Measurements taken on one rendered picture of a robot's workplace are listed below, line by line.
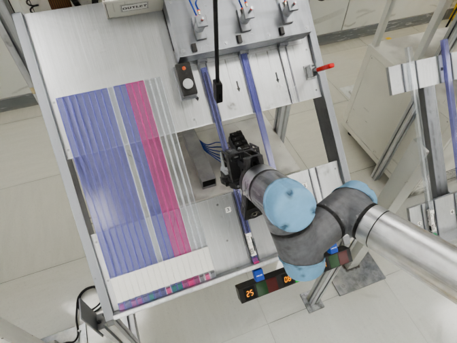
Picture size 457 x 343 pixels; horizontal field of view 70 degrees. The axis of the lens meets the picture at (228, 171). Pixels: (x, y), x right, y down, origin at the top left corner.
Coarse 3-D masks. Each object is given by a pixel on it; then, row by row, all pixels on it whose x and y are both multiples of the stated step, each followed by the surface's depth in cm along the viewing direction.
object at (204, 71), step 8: (208, 80) 81; (208, 88) 81; (208, 96) 81; (216, 112) 81; (216, 120) 81; (216, 128) 82; (224, 136) 82; (224, 144) 82; (240, 200) 83; (240, 208) 83; (240, 216) 84; (248, 224) 83; (248, 232) 83; (256, 256) 84
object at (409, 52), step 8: (408, 48) 81; (408, 56) 81; (408, 64) 82; (408, 72) 82; (416, 80) 82; (416, 88) 82; (416, 96) 83; (416, 104) 83; (416, 112) 83; (416, 120) 84; (416, 128) 84; (416, 136) 85; (424, 144) 85; (424, 152) 85; (424, 160) 85; (424, 168) 85; (424, 176) 86; (424, 184) 87; (424, 192) 87; (432, 200) 87; (432, 208) 87; (432, 232) 88
